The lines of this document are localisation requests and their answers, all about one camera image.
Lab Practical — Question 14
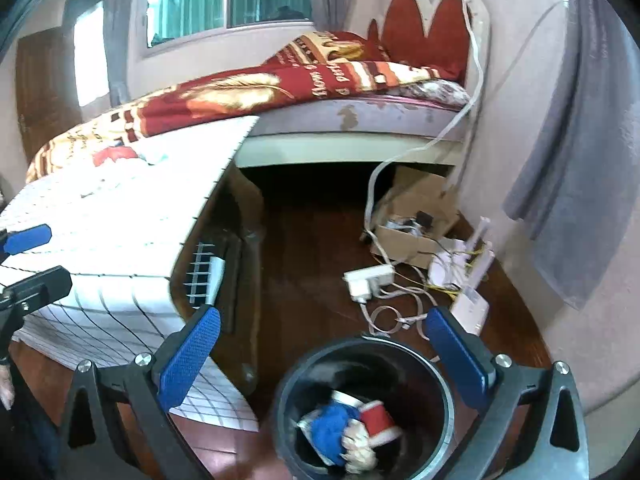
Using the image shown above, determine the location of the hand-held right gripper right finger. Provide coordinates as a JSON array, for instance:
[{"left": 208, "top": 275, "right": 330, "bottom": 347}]
[{"left": 424, "top": 306, "right": 592, "bottom": 480}]

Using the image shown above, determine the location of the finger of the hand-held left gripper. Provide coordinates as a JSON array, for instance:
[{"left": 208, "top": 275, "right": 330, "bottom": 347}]
[
  {"left": 0, "top": 266, "right": 74, "bottom": 313},
  {"left": 0, "top": 224, "right": 53, "bottom": 262}
]

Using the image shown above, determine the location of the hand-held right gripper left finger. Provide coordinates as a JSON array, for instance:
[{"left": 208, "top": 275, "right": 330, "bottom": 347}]
[{"left": 57, "top": 304, "right": 222, "bottom": 480}]

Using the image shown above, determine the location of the black trash bin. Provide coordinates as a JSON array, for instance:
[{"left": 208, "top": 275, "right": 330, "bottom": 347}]
[{"left": 274, "top": 335, "right": 456, "bottom": 480}]

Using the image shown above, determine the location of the red paper cup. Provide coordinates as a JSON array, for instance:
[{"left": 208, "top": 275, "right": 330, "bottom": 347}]
[{"left": 360, "top": 400, "right": 396, "bottom": 446}]

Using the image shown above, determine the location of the beige yellow cloth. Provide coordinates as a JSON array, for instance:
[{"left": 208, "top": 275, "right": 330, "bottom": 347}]
[{"left": 340, "top": 432, "right": 378, "bottom": 473}]

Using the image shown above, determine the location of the blue cloth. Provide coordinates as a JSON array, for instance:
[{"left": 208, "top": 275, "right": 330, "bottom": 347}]
[{"left": 307, "top": 402, "right": 363, "bottom": 453}]

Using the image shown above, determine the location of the person's left hand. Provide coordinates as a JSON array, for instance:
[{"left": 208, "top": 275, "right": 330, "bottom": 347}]
[{"left": 0, "top": 362, "right": 15, "bottom": 411}]

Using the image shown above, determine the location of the white router with antennas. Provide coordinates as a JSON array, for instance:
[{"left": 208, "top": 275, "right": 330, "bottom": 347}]
[{"left": 450, "top": 215, "right": 493, "bottom": 336}]

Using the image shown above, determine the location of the white modem box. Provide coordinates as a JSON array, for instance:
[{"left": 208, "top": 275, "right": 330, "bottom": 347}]
[{"left": 427, "top": 247, "right": 471, "bottom": 286}]

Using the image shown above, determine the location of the checkered white tablecloth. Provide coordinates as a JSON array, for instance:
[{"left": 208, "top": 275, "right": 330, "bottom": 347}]
[{"left": 0, "top": 115, "right": 261, "bottom": 433}]

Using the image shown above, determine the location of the white power strip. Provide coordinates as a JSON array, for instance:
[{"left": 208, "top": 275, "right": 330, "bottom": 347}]
[{"left": 342, "top": 265, "right": 396, "bottom": 303}]

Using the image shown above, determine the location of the cardboard box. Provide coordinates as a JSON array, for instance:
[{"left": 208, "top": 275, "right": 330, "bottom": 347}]
[{"left": 372, "top": 165, "right": 461, "bottom": 268}]

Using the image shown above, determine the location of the brown wooden door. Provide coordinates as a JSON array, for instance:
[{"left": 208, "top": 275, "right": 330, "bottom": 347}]
[{"left": 15, "top": 27, "right": 83, "bottom": 161}]

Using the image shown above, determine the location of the narrow bright window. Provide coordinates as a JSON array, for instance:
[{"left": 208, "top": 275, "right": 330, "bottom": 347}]
[{"left": 65, "top": 0, "right": 108, "bottom": 108}]

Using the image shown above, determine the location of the bed with red blanket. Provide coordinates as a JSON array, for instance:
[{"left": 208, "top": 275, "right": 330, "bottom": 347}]
[{"left": 25, "top": 30, "right": 468, "bottom": 183}]

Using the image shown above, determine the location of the purple mattress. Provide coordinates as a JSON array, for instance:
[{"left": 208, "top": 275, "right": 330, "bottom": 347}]
[{"left": 245, "top": 85, "right": 473, "bottom": 141}]

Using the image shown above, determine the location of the floral pillow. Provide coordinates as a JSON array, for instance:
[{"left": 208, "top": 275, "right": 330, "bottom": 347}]
[{"left": 400, "top": 77, "right": 471, "bottom": 108}]

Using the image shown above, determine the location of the red and white headboard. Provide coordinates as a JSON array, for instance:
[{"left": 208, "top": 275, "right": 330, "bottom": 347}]
[{"left": 367, "top": 0, "right": 493, "bottom": 86}]

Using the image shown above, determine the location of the white coiled cable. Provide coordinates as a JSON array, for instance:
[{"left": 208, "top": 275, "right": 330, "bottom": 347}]
[{"left": 360, "top": 285, "right": 441, "bottom": 342}]

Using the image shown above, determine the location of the long white cable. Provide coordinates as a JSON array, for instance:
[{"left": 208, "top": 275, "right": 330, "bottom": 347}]
[{"left": 362, "top": 0, "right": 486, "bottom": 241}]

